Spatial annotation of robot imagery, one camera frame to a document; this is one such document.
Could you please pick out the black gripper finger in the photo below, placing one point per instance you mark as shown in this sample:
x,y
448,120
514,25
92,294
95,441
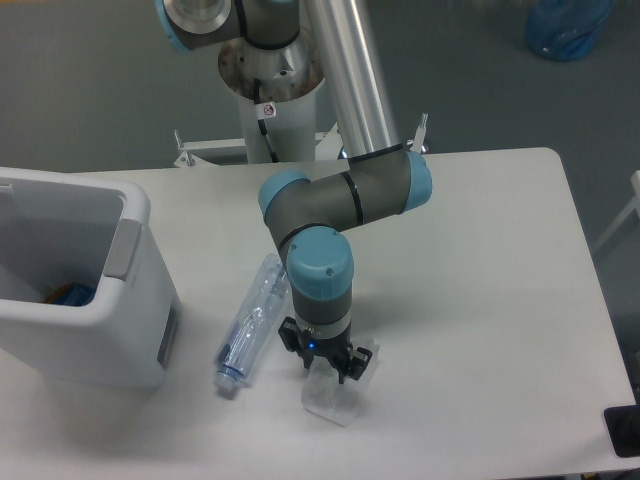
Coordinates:
x,y
353,364
296,341

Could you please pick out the white plastic pouch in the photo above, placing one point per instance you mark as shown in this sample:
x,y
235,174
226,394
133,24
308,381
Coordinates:
x,y
323,395

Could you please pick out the clear plastic bottle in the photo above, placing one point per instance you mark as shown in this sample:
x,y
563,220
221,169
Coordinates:
x,y
263,307

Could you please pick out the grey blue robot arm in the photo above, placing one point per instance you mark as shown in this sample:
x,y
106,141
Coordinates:
x,y
307,219

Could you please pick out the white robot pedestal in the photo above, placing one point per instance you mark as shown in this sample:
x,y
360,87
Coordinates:
x,y
276,92

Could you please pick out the black device at table edge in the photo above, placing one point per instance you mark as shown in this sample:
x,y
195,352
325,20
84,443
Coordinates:
x,y
623,427

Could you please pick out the white frame right edge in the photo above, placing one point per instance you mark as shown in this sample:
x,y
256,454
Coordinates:
x,y
622,224

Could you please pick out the blue trash inside can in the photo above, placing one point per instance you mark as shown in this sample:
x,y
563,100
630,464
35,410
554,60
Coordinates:
x,y
71,294

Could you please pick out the white base foot bracket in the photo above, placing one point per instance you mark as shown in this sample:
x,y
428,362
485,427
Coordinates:
x,y
328,146

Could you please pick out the white plastic trash can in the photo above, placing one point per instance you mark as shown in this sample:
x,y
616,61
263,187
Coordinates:
x,y
59,228

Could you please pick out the blue plastic bag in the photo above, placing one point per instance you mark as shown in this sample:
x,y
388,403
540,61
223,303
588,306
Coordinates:
x,y
565,30

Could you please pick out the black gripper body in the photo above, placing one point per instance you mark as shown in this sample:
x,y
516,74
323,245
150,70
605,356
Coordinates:
x,y
336,349

